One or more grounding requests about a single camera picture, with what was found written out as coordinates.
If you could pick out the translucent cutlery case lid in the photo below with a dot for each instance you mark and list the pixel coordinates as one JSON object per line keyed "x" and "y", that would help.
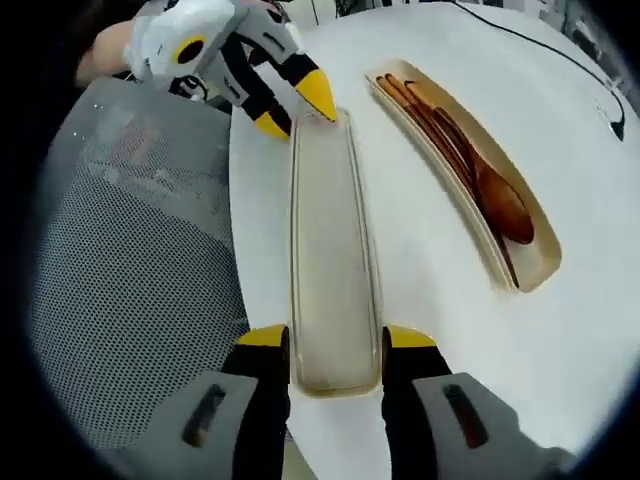
{"x": 332, "y": 250}

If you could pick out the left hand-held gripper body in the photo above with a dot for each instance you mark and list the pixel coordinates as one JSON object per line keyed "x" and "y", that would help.
{"x": 170, "y": 35}

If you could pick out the beige cutlery case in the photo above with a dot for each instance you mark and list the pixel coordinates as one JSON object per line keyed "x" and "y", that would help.
{"x": 535, "y": 250}

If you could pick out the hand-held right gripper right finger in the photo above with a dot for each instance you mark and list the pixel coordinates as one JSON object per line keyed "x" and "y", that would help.
{"x": 425, "y": 425}

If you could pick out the grey mesh chair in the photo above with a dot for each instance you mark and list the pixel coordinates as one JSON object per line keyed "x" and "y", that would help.
{"x": 140, "y": 275}

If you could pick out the wooden spoon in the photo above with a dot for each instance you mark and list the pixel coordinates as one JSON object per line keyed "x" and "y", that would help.
{"x": 505, "y": 205}

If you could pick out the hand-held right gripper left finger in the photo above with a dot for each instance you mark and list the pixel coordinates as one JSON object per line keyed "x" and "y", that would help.
{"x": 235, "y": 420}

